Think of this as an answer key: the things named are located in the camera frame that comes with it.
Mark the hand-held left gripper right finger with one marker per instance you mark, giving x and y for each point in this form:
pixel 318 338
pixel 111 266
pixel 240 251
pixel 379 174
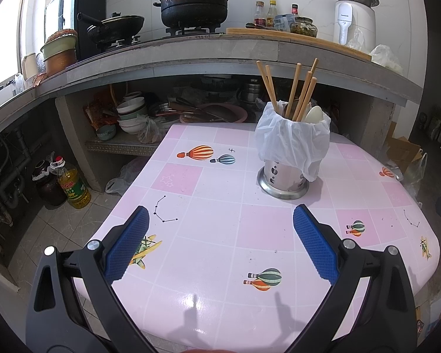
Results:
pixel 316 244

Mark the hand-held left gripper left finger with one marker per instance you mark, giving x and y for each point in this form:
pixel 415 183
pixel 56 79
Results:
pixel 128 244

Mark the metal utensil holder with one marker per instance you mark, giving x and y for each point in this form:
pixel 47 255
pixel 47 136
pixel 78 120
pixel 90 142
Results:
pixel 279 180

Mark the white plastic ladle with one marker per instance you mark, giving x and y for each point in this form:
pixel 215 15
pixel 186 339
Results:
pixel 314 114

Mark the bunch of wooden chopsticks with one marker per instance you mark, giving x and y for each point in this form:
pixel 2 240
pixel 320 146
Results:
pixel 304 100

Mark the white plastic bag on floor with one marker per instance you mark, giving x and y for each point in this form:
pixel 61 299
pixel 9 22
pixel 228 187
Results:
pixel 125 176

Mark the cardboard box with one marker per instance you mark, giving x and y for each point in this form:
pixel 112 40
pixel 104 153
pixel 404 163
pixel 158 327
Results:
pixel 404 147

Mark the cooking oil bottle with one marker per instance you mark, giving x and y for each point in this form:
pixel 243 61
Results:
pixel 73 189

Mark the pink patterned table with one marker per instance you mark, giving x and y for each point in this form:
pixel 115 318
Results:
pixel 224 228

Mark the perforated metal shelf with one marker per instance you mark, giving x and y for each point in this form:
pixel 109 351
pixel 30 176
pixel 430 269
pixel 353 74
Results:
pixel 121 145

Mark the white plastic bag liner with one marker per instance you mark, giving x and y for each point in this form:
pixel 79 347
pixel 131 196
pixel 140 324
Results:
pixel 294 143

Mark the small green bowl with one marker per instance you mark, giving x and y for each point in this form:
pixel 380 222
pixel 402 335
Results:
pixel 106 133

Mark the filled clear plastic bag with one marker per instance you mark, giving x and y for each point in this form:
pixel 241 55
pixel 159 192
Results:
pixel 150 132

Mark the stack of ceramic bowls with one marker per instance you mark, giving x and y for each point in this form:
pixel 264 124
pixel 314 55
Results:
pixel 132 114

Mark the orange snack packets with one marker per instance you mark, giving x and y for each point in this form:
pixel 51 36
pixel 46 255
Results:
pixel 99 116

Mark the crumpled white plastic bag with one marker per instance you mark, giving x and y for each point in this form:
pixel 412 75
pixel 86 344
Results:
pixel 386 59

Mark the small metal pot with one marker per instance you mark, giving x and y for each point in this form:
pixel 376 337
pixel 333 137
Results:
pixel 251 92

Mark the brown clay pot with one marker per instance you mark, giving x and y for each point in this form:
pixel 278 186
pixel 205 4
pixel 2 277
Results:
pixel 60 64

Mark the white jug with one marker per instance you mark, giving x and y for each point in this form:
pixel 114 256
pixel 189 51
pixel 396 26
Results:
pixel 30 66

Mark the grey concrete kitchen counter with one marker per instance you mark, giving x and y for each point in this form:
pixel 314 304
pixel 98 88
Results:
pixel 205 49

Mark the white kitchen appliance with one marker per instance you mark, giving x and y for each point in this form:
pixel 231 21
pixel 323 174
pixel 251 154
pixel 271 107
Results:
pixel 352 18

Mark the glass pickle jar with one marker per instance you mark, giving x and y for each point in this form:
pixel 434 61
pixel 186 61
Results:
pixel 303 27

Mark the wooden cutting board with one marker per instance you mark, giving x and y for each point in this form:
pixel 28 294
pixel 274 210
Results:
pixel 264 32

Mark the black wok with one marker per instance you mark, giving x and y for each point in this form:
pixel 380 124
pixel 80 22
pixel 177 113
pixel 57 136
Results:
pixel 117 25

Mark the gas stove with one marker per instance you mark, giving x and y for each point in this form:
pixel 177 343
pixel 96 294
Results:
pixel 191 30

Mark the blue packet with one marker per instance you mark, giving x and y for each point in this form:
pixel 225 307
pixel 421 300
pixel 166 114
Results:
pixel 283 22

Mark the yellow cap sauce bottle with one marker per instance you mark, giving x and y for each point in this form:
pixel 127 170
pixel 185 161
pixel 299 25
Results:
pixel 272 16

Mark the red cap sauce bottle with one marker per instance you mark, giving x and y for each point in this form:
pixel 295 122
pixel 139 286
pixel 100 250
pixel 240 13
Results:
pixel 294 11

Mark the dark sauce bottle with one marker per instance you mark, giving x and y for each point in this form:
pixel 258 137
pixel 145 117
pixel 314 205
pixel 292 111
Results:
pixel 259 16

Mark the black cabinet appliance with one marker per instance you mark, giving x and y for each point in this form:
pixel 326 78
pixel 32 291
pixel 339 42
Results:
pixel 88 3

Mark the black stockpot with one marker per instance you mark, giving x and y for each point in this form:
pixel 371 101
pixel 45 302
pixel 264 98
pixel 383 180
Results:
pixel 194 7

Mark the window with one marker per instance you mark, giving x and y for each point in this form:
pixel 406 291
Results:
pixel 3 25

